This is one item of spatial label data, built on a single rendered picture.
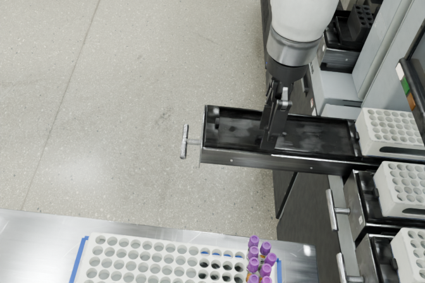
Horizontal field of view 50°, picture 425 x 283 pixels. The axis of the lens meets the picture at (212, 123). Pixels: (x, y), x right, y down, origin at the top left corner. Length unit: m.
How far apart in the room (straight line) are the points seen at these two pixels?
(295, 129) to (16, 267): 0.63
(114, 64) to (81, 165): 0.66
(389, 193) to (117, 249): 0.52
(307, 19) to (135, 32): 1.95
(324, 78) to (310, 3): 0.62
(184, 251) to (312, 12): 0.43
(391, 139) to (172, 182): 1.08
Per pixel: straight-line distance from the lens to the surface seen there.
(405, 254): 0.89
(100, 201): 1.86
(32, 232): 0.86
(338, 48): 1.33
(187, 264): 0.74
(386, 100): 1.13
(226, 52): 2.54
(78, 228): 0.85
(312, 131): 1.07
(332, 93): 1.29
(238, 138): 1.01
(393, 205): 0.94
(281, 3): 0.75
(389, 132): 1.05
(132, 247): 0.77
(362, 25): 1.32
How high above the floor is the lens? 1.55
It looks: 47 degrees down
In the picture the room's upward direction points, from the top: 9 degrees clockwise
